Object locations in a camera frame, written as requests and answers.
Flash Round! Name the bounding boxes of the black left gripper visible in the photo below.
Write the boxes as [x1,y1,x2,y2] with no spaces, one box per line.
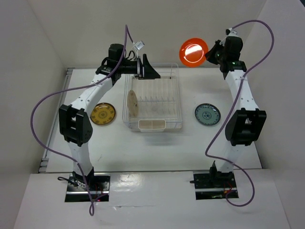
[118,54,160,80]

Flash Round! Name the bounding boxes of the orange plate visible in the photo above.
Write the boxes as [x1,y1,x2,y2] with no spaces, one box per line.
[179,38,209,68]

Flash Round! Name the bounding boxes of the cream patterned plate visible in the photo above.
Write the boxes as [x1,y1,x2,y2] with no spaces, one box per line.
[127,90,139,117]

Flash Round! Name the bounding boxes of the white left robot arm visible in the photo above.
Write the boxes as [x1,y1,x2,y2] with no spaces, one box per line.
[59,43,160,191]

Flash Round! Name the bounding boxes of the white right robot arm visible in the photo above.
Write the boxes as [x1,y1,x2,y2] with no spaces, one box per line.
[205,35,266,187]

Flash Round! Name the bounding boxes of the beige cutlery holder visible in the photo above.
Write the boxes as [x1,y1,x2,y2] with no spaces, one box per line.
[138,120,166,132]

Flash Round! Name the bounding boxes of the blue patterned plate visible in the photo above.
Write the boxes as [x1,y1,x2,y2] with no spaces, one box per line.
[194,103,221,126]

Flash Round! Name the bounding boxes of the yellow patterned plate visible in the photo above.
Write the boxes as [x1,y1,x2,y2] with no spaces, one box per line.
[90,103,116,125]

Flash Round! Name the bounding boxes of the white wire dish rack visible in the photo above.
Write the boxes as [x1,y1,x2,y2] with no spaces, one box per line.
[122,63,183,132]

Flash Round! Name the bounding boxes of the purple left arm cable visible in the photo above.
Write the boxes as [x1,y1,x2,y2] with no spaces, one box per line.
[30,24,146,217]

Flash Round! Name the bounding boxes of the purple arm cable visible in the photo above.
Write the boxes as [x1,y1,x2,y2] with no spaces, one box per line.
[30,24,146,217]
[205,20,275,207]

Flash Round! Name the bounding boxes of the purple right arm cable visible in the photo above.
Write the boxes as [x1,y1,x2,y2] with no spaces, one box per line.
[205,20,275,207]

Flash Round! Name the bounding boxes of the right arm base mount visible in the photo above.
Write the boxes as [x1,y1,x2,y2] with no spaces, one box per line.
[189,172,239,200]

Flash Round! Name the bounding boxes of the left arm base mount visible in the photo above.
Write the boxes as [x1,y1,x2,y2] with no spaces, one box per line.
[57,173,112,203]

